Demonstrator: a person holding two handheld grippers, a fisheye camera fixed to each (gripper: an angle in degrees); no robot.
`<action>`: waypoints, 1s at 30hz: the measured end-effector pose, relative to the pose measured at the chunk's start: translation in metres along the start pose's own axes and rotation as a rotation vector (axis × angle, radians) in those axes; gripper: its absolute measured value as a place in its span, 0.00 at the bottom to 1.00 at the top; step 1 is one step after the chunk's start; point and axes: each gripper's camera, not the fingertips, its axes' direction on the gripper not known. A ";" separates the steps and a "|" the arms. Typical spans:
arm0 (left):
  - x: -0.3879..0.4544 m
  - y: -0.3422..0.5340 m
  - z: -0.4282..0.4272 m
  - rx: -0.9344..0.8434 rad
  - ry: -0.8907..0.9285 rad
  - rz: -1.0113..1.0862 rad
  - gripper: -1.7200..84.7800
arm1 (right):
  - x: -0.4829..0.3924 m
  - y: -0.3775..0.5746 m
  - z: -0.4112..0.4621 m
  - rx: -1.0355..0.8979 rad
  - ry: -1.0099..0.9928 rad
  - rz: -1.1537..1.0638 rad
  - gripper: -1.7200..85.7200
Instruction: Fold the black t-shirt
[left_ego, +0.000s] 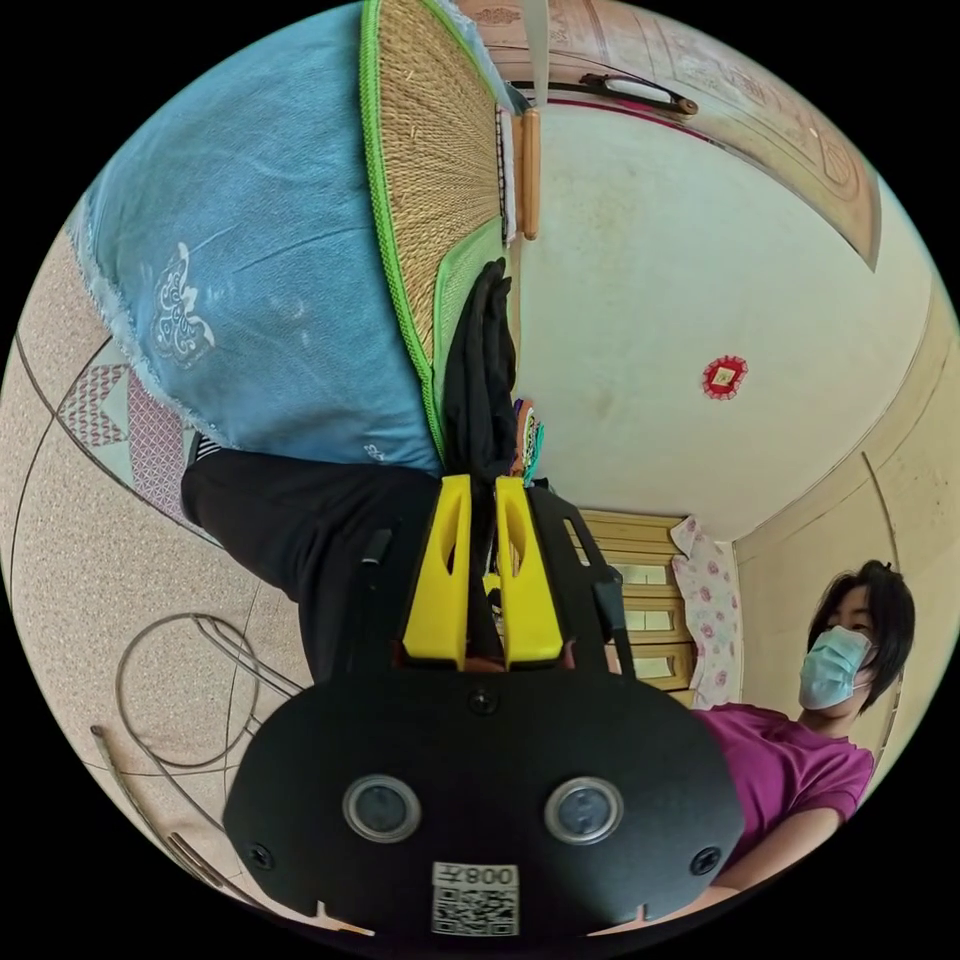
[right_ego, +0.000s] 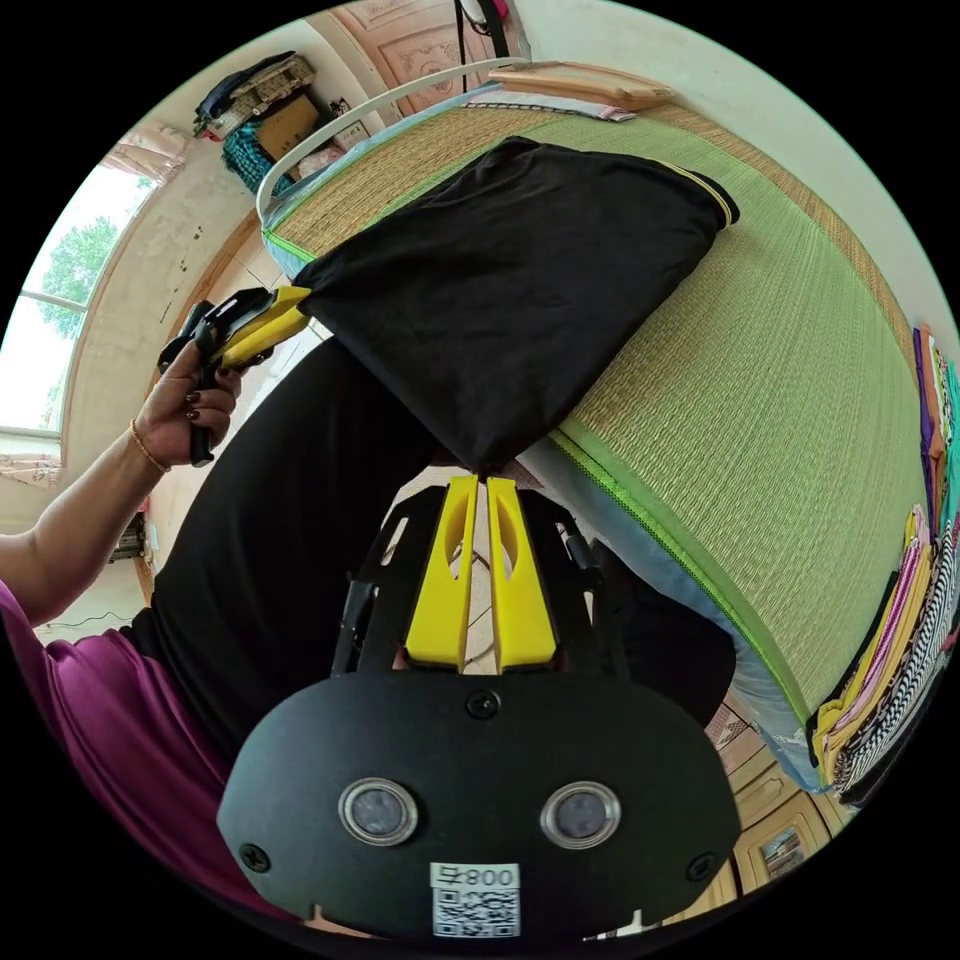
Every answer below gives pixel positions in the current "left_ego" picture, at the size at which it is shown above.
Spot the person's body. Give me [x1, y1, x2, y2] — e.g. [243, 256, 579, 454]
[179, 431, 918, 894]

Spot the black t-shirt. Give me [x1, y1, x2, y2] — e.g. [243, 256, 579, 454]
[440, 257, 522, 496]

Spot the person's left forearm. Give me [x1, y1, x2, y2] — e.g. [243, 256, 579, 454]
[716, 806, 858, 895]

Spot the floral curtain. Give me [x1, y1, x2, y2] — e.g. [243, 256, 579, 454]
[669, 515, 742, 710]

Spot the bed with woven mat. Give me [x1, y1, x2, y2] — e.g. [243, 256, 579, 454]
[68, 0, 526, 481]

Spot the red wall ornament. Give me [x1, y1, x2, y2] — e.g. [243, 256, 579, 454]
[701, 355, 750, 402]

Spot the wooden stick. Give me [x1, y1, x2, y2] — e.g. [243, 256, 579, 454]
[521, 109, 542, 242]

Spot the pile of clothes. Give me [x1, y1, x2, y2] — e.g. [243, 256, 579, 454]
[513, 398, 547, 489]

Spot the wooden drawer cupboard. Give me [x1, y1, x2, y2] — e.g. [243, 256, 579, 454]
[573, 508, 700, 708]

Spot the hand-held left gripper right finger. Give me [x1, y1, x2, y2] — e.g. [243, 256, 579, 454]
[494, 477, 564, 672]

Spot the metal wire hoop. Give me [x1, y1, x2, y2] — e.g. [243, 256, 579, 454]
[114, 611, 316, 774]

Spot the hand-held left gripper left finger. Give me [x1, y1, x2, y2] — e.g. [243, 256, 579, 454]
[401, 473, 474, 672]

